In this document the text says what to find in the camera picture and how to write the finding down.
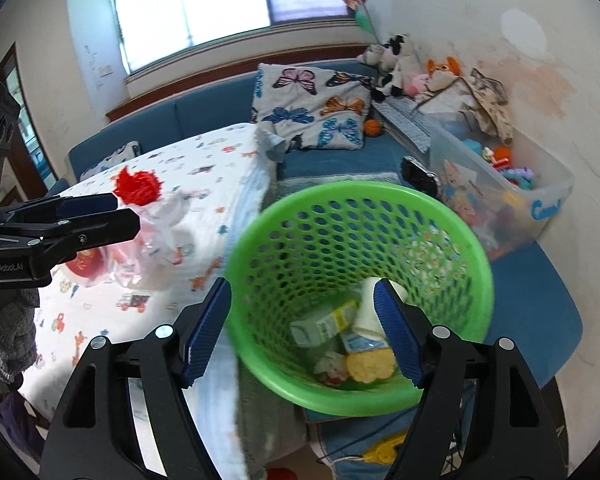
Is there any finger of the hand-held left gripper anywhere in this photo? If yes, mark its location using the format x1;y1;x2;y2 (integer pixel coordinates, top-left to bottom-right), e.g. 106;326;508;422
0;192;120;226
0;208;142;267

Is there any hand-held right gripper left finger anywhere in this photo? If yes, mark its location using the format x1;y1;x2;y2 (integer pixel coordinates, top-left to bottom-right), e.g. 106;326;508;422
39;277;232;480

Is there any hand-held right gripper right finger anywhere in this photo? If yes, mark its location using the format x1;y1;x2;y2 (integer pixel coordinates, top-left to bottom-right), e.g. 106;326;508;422
372;278;567;480

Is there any blue white milk carton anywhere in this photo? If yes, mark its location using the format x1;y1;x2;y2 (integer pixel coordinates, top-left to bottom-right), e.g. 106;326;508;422
340;327;388;356

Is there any white paper cup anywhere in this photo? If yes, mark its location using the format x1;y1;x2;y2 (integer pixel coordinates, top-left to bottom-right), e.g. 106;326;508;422
352;276;408;338

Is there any yellow snack wrapper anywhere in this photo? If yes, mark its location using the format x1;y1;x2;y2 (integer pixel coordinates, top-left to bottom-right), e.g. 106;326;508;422
346;346;398;382

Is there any red foam fruit net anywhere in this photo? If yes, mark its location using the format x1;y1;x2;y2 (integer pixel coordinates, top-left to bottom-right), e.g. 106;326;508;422
112;167;163;207

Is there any pink clear plastic bag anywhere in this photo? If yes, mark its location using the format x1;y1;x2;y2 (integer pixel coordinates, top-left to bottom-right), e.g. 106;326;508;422
85;190;198;291

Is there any green yellow drink carton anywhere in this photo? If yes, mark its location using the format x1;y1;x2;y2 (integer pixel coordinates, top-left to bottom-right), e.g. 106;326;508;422
290;300;358;348

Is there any paper ball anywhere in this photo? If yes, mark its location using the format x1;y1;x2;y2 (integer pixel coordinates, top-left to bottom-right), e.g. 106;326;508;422
312;352;351;386

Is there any green plastic basket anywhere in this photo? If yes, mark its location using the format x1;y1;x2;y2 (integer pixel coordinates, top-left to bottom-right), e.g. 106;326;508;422
225;181;495;417

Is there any person's left hand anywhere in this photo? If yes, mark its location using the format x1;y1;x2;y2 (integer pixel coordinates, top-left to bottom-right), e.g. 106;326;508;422
0;287;42;391

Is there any brown framed doorway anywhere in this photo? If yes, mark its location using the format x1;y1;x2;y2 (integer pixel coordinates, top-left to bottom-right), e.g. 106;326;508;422
0;42;63;201

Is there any small butterfly print pillow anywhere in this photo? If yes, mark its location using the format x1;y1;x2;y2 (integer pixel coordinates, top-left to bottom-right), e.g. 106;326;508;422
80;141;142;181

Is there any cartoon print tablecloth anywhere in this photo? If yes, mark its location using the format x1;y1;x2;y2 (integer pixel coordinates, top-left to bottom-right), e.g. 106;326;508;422
22;122;306;480

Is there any yellow plastic gadget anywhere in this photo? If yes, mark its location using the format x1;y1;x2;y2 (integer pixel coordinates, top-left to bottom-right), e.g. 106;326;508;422
362;432;411;466

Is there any blue sofa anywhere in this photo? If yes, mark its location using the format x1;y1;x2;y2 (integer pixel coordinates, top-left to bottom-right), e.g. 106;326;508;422
45;57;584;480

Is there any brown wooden window ledge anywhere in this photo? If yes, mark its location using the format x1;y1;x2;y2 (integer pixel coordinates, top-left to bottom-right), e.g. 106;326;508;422
105;67;261;123

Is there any black handheld device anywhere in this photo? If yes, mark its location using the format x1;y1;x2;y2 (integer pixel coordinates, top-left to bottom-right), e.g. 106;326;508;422
400;156;441;198

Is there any clear plastic storage box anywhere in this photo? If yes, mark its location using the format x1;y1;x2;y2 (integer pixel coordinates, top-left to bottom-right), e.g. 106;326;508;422
427;110;576;261

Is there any pile of colourful toys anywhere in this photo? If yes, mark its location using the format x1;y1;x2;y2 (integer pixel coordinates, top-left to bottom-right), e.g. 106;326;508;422
462;137;536;191

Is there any black white patterned cushion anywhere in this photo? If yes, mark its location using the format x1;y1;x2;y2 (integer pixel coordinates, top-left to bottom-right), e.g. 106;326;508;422
372;96;433;153

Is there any large window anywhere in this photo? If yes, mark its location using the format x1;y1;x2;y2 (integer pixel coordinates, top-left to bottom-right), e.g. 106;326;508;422
107;0;351;81

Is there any large butterfly print pillow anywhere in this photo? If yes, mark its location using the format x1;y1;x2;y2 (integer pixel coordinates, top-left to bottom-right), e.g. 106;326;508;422
251;62;373;152

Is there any beige patterned cloth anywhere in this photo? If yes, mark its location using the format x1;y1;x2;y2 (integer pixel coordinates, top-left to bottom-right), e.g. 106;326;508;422
420;67;515;143

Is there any orange fox plush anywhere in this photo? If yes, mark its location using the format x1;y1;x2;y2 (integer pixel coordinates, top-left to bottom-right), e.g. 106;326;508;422
426;56;462;91

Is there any black white cow plush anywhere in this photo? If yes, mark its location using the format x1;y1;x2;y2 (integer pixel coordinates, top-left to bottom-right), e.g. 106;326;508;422
370;34;428;103

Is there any grey plush toy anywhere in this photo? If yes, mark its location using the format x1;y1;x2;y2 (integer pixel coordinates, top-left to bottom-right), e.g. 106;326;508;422
356;44;387;66

